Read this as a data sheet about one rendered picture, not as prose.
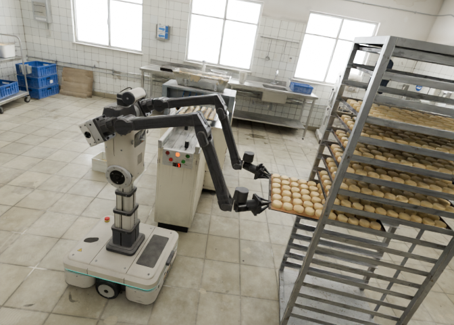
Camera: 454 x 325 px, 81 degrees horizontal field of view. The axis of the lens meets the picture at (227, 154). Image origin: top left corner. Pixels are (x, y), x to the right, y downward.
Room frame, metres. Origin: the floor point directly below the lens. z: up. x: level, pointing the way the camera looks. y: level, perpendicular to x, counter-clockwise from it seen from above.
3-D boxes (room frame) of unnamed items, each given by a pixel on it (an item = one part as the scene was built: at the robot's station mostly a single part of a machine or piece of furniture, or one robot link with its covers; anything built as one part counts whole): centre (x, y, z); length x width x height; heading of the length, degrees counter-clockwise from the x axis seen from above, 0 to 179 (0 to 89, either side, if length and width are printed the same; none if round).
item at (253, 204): (1.16, -0.17, 0.96); 0.07 x 0.07 x 0.10; 25
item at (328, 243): (1.51, -0.87, 0.51); 0.64 x 0.03 x 0.03; 85
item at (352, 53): (1.56, -0.57, 0.97); 0.03 x 0.03 x 1.70; 85
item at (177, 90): (2.78, 0.38, 1.01); 0.72 x 0.33 x 0.34; 90
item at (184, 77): (2.78, 0.38, 1.25); 0.56 x 0.29 x 0.14; 90
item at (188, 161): (1.91, 0.38, 0.77); 0.24 x 0.04 x 0.14; 90
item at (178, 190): (2.27, 0.38, 0.45); 0.70 x 0.34 x 0.90; 0
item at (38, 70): (5.17, 3.93, 0.50); 0.60 x 0.40 x 0.20; 5
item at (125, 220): (1.45, 0.61, 0.38); 0.13 x 0.13 x 0.40; 85
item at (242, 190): (1.14, -0.08, 1.00); 0.12 x 0.09 x 0.12; 84
